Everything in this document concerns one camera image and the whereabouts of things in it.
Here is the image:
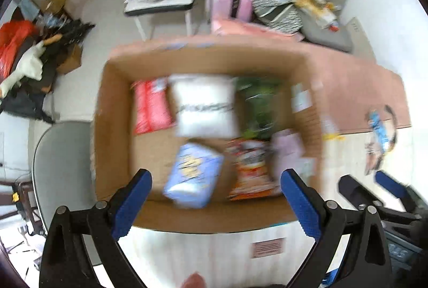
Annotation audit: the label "blue snack packet gold ends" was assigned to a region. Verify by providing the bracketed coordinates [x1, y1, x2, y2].
[367, 110, 396, 155]

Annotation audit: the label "yellow silver scrubbing sponge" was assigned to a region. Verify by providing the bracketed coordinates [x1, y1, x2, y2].
[321, 116, 345, 141]

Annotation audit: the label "brown rug label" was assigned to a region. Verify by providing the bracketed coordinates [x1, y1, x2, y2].
[251, 237, 285, 259]

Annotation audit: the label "grey round chair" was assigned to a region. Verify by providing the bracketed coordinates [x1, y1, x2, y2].
[32, 121, 97, 230]

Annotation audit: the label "red orange snack bag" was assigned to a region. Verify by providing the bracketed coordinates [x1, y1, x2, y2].
[226, 139, 278, 201]

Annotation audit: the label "green wipes pack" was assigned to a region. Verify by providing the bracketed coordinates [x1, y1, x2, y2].
[236, 76, 280, 140]

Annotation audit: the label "light blue cat tissue pack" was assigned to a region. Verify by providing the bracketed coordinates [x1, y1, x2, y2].
[162, 142, 224, 209]

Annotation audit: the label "cardboard box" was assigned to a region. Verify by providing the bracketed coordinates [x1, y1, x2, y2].
[92, 40, 330, 235]

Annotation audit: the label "white pillow pack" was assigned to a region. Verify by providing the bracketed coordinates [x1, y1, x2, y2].
[168, 74, 239, 140]

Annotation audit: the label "red tissue pack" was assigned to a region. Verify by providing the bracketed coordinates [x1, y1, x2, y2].
[131, 77, 175, 135]

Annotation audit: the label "yellow plastic bag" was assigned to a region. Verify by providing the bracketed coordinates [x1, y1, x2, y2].
[294, 0, 339, 32]

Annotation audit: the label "white goose plush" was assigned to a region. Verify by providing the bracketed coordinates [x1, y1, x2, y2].
[1, 41, 46, 99]

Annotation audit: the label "black white patterned bag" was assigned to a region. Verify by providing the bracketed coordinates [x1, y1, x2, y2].
[252, 0, 303, 34]

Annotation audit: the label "folded pink blanket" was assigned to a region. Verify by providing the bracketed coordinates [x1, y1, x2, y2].
[211, 18, 304, 42]

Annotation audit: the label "red plastic bag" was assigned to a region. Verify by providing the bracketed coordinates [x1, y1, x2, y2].
[0, 20, 38, 80]

